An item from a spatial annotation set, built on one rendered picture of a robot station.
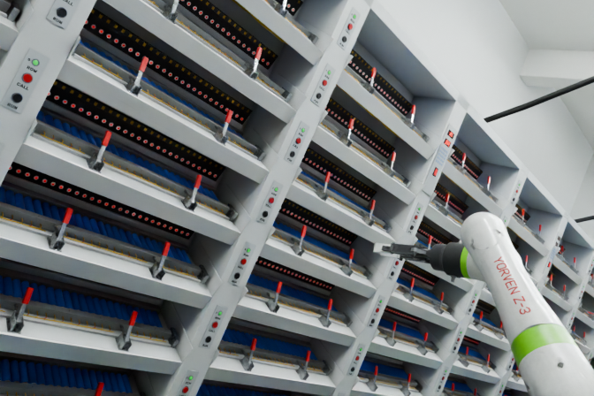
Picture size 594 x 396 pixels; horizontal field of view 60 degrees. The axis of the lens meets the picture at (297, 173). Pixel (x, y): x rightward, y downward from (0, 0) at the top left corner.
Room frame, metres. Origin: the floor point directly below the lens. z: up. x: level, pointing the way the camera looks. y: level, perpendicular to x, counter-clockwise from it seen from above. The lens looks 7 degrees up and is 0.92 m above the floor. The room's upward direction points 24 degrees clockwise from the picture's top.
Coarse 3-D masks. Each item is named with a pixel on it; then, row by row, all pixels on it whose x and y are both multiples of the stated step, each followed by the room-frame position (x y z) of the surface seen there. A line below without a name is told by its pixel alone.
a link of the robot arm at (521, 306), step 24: (480, 216) 1.22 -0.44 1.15; (480, 240) 1.18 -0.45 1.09; (504, 240) 1.17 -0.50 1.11; (480, 264) 1.17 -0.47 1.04; (504, 264) 1.11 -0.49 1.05; (504, 288) 1.08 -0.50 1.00; (528, 288) 1.06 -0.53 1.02; (504, 312) 1.06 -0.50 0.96; (528, 312) 1.01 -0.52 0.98; (552, 312) 1.02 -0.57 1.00
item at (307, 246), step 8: (280, 232) 1.62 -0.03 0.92; (288, 240) 1.66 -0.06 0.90; (296, 240) 1.67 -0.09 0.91; (304, 240) 1.71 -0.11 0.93; (304, 248) 1.71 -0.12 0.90; (312, 248) 1.73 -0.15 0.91; (320, 248) 1.76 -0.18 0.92; (328, 256) 1.80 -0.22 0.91; (336, 256) 1.82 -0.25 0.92; (352, 264) 1.89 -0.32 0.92; (360, 272) 1.94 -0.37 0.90
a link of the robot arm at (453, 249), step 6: (450, 246) 1.39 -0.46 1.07; (456, 246) 1.38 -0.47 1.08; (462, 246) 1.37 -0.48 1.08; (444, 252) 1.39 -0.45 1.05; (450, 252) 1.38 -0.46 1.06; (456, 252) 1.37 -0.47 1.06; (444, 258) 1.39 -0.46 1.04; (450, 258) 1.37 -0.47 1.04; (456, 258) 1.36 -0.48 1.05; (444, 264) 1.39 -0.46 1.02; (450, 264) 1.38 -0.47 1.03; (456, 264) 1.36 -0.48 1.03; (444, 270) 1.40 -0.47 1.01; (450, 270) 1.38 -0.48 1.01; (456, 270) 1.37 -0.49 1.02; (456, 276) 1.39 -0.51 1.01; (462, 276) 1.37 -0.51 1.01
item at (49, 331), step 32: (0, 288) 1.19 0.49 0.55; (32, 288) 1.16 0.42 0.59; (64, 288) 1.33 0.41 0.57; (96, 288) 1.41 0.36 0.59; (0, 320) 1.15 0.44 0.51; (32, 320) 1.20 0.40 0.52; (64, 320) 1.27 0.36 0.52; (96, 320) 1.32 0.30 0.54; (128, 320) 1.40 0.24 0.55; (160, 320) 1.53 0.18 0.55; (32, 352) 1.18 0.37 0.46; (64, 352) 1.23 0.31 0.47; (96, 352) 1.27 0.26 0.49; (128, 352) 1.33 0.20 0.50; (160, 352) 1.41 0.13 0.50
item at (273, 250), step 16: (272, 240) 1.57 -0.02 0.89; (336, 240) 1.95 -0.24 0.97; (272, 256) 1.55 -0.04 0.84; (288, 256) 1.58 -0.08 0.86; (304, 256) 1.65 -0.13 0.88; (320, 256) 1.77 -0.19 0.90; (304, 272) 1.66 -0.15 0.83; (320, 272) 1.70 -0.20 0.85; (336, 272) 1.74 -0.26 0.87; (368, 272) 1.94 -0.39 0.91; (352, 288) 1.84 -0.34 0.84; (368, 288) 1.88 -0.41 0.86
